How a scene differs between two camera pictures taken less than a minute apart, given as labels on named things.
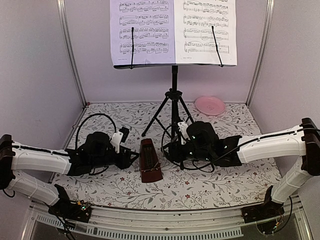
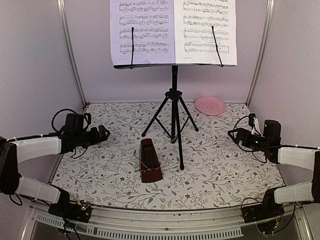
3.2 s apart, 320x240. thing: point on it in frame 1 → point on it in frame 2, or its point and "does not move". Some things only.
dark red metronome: [150, 167] does not move
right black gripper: [175, 154] → [240, 135]
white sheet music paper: [194, 40] does not move
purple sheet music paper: [153, 24] does not move
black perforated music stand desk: [137, 66] does not move
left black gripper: [124, 159] → [96, 138]
